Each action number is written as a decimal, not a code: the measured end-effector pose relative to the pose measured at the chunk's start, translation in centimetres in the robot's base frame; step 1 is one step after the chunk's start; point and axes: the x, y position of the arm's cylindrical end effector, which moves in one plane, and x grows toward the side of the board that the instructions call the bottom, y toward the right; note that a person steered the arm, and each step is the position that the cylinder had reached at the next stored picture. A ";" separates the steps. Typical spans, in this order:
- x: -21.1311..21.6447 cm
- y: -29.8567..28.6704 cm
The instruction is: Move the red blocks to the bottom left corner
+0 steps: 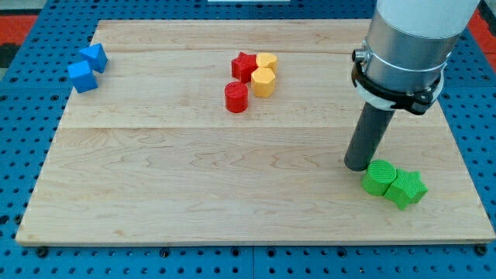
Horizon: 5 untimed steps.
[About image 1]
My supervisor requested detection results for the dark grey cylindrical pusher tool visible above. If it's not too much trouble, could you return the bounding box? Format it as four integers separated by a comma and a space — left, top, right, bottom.
344, 103, 394, 171

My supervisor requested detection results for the blue triangular block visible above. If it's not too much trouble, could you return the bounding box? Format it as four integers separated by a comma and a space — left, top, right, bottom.
79, 43, 108, 74

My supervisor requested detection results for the green cylinder block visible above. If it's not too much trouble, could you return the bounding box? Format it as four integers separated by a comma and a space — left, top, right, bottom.
361, 160, 397, 196

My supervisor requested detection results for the yellow hexagon block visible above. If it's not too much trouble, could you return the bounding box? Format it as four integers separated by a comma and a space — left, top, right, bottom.
251, 67, 276, 98

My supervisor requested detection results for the red star block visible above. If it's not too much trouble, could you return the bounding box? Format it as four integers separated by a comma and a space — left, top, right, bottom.
231, 52, 258, 84

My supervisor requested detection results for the blue cube block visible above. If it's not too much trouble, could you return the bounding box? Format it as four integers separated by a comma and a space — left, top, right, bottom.
67, 60, 98, 93

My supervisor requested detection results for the green star block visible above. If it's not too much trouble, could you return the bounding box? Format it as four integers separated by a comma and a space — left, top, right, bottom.
384, 168, 429, 210

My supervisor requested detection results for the light wooden board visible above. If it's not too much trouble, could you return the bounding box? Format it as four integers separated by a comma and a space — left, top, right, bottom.
15, 19, 495, 247

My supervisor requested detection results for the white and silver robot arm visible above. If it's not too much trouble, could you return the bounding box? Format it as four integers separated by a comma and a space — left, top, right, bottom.
352, 0, 480, 115

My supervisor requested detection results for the red cylinder block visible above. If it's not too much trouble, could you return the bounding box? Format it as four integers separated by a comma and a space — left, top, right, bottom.
224, 81, 248, 113

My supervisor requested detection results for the yellow rounded block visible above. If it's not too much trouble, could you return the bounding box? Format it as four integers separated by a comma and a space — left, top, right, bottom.
256, 53, 278, 74

